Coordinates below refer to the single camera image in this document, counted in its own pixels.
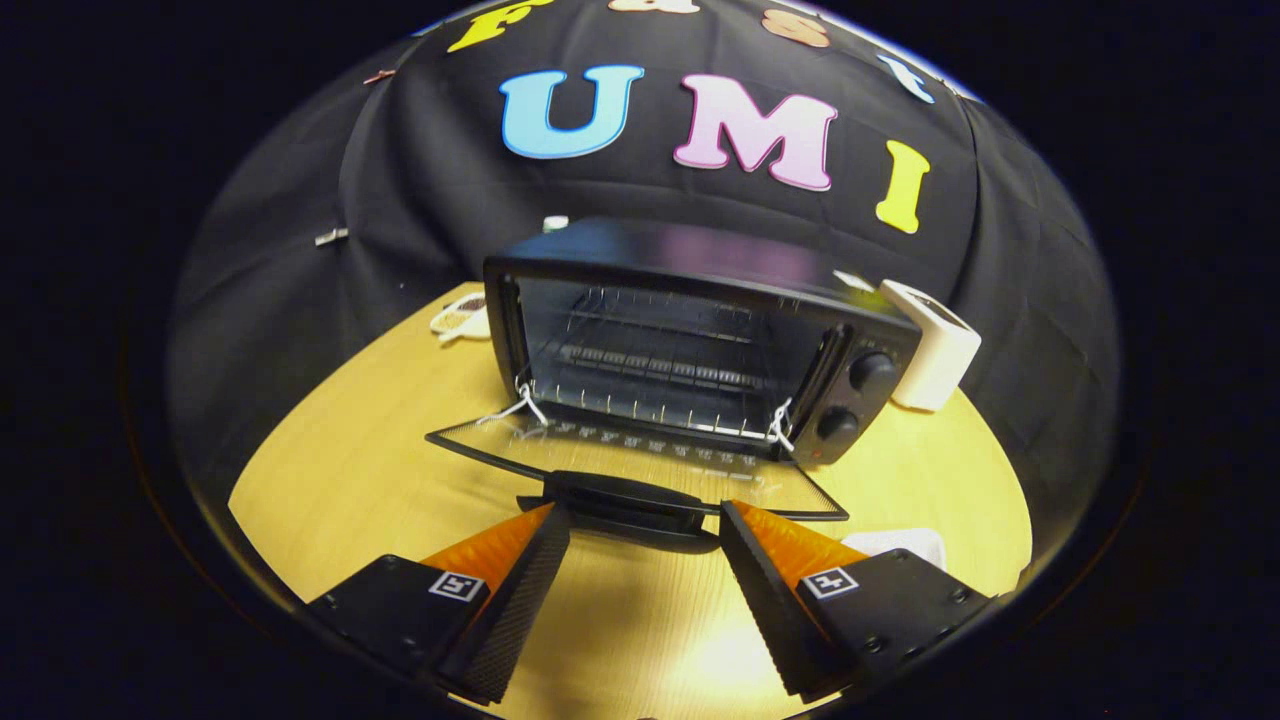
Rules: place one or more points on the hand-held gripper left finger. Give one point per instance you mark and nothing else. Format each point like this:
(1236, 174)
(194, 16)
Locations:
(520, 600)

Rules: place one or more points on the white capped bottle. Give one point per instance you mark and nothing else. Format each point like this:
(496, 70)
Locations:
(556, 223)

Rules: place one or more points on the white square plate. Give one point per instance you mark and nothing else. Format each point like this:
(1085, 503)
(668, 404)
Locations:
(915, 545)

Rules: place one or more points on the black toaster oven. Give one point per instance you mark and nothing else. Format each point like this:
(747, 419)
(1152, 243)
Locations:
(700, 250)

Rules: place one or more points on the white toaster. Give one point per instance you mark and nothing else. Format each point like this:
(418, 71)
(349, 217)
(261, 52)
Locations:
(935, 345)

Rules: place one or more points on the black backdrop cloth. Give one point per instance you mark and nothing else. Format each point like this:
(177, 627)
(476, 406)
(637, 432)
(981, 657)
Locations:
(400, 160)

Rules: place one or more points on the silver clip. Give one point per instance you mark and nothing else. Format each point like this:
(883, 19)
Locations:
(331, 237)

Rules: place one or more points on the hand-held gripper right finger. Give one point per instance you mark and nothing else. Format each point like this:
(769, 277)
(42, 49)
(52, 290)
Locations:
(775, 610)

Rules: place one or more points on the pink clip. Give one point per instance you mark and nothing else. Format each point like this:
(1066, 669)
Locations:
(379, 76)

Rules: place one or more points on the small white dish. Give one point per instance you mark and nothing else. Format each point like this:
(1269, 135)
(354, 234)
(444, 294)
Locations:
(462, 318)

